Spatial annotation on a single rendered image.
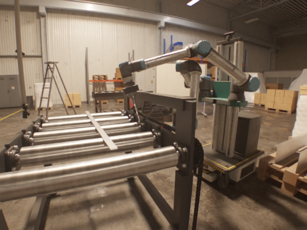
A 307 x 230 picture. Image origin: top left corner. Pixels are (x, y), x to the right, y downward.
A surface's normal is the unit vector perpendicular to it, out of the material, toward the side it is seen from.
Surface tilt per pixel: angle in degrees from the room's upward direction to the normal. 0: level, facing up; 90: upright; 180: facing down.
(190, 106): 90
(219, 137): 90
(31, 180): 48
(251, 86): 92
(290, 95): 90
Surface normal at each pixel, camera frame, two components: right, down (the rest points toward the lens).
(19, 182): 0.31, -0.53
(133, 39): 0.42, 0.18
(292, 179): -0.90, 0.08
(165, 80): 0.00, 0.20
